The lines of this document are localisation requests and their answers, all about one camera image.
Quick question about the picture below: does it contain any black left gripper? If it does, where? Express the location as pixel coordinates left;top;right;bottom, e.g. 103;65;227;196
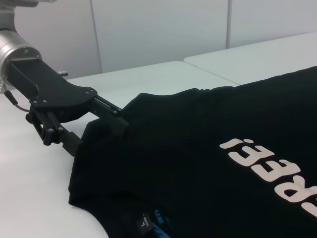
6;58;130;158

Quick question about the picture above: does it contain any black shirt with white print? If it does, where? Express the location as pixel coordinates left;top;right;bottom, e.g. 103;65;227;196
68;64;317;238

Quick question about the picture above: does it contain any thin left gripper cable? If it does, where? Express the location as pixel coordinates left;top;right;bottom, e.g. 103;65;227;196
3;90;32;112

